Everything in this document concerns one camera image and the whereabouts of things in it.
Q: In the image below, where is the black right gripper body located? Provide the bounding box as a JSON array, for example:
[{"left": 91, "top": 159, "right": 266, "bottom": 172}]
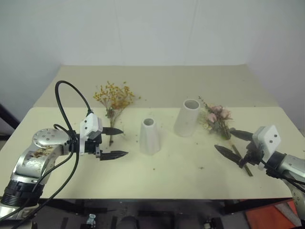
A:
[{"left": 238, "top": 141, "right": 265, "bottom": 169}]

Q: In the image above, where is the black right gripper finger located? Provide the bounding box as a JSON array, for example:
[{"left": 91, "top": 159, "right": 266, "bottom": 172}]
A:
[
  {"left": 214, "top": 144, "right": 242, "bottom": 165},
  {"left": 229, "top": 130, "right": 254, "bottom": 143}
]

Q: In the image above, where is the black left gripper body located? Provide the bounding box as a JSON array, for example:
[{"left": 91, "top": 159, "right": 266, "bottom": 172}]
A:
[{"left": 83, "top": 132, "right": 103, "bottom": 159}]

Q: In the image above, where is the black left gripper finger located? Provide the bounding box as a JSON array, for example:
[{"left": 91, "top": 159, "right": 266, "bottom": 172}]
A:
[
  {"left": 102, "top": 127, "right": 124, "bottom": 136},
  {"left": 99, "top": 150, "right": 130, "bottom": 161}
]

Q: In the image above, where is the small white faceted vase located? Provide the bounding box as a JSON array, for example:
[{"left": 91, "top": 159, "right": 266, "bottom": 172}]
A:
[{"left": 139, "top": 118, "right": 161, "bottom": 156}]

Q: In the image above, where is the tall white ceramic vase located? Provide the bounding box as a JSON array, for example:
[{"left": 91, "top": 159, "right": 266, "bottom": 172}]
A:
[{"left": 173, "top": 99, "right": 201, "bottom": 138}]

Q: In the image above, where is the pink rose flower bunch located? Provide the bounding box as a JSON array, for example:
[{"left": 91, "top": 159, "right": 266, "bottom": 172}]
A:
[{"left": 198, "top": 96, "right": 254, "bottom": 177}]

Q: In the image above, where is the orange dried flower bunch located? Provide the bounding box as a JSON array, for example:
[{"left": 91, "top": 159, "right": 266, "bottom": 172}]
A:
[{"left": 92, "top": 81, "right": 141, "bottom": 147}]

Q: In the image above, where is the orange red box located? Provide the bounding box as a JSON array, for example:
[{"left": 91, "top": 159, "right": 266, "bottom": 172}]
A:
[{"left": 245, "top": 200, "right": 303, "bottom": 229}]

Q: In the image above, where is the dark rounded cylinder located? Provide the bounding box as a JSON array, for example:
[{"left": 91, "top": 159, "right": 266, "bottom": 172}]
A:
[{"left": 115, "top": 215, "right": 141, "bottom": 229}]

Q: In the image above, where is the dark furniture edge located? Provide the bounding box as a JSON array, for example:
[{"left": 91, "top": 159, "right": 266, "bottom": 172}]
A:
[{"left": 0, "top": 103, "right": 20, "bottom": 141}]

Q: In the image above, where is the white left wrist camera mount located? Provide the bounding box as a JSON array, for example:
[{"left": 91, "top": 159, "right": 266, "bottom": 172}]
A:
[{"left": 79, "top": 113, "right": 104, "bottom": 156}]

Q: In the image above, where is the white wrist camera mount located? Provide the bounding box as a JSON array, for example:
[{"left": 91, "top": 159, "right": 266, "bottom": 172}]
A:
[
  {"left": 252, "top": 125, "right": 282, "bottom": 170},
  {"left": 79, "top": 113, "right": 104, "bottom": 156}
]

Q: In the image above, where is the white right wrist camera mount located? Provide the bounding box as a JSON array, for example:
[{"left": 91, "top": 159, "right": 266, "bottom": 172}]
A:
[{"left": 252, "top": 125, "right": 282, "bottom": 170}]

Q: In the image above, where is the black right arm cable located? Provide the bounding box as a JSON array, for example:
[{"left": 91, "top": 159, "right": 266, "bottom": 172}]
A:
[{"left": 264, "top": 158, "right": 305, "bottom": 189}]

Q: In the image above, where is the black table frame bar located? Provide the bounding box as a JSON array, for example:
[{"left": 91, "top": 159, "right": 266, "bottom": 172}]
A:
[{"left": 30, "top": 197, "right": 296, "bottom": 215}]

